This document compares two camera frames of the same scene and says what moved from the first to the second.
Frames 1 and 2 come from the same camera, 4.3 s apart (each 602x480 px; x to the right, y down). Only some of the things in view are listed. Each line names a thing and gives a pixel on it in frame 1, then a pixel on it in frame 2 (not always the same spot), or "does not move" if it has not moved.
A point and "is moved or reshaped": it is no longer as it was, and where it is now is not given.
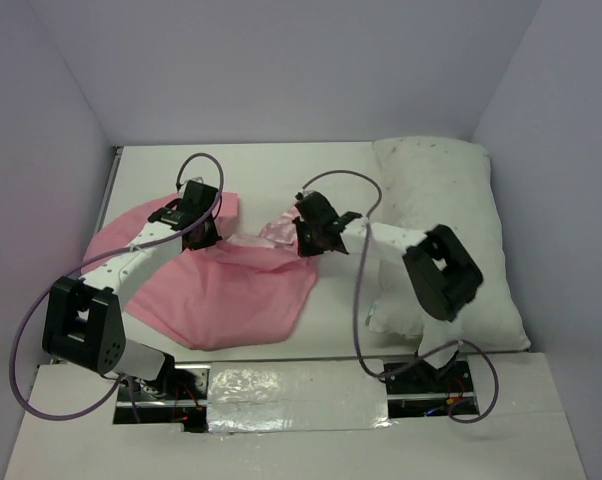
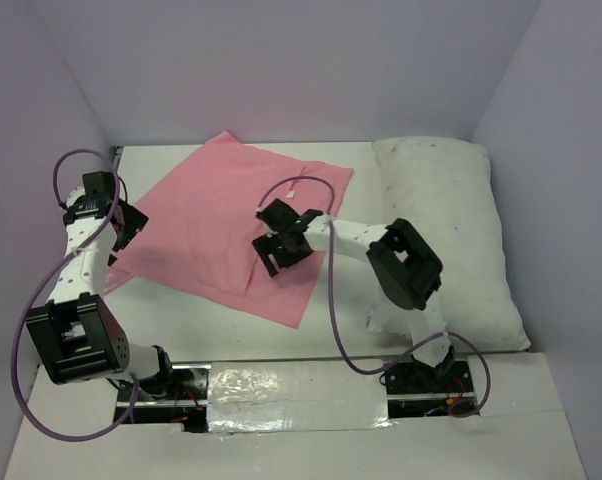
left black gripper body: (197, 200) -> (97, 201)
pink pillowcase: (225, 294) is moved or reshaped
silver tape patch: (297, 395) does not move
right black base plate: (417, 389) does not move
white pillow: (426, 181) does not move
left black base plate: (179, 397) does not move
